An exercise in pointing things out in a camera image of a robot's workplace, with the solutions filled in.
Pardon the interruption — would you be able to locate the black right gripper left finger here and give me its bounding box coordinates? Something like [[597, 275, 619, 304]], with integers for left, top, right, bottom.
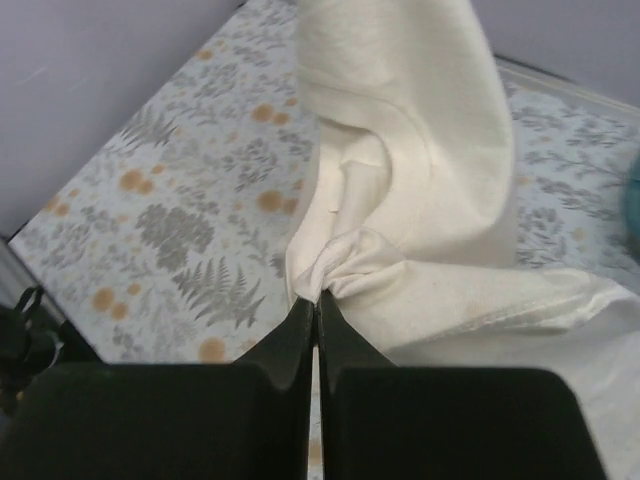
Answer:
[[1, 300, 315, 479]]

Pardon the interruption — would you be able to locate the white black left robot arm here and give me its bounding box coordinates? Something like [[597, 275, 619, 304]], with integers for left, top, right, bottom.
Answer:
[[1, 286, 63, 418]]

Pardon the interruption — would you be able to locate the floral patterned table mat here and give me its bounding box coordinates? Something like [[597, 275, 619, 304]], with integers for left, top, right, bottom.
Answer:
[[11, 1, 639, 363]]

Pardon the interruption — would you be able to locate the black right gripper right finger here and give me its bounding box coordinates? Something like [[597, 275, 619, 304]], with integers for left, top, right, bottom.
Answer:
[[317, 292, 606, 479]]

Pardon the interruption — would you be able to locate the teal plastic laundry basket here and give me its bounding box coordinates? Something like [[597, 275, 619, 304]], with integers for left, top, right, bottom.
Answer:
[[621, 155, 640, 259]]

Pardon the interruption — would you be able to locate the cream white t shirt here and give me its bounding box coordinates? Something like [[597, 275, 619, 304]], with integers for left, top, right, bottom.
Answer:
[[283, 0, 640, 369]]

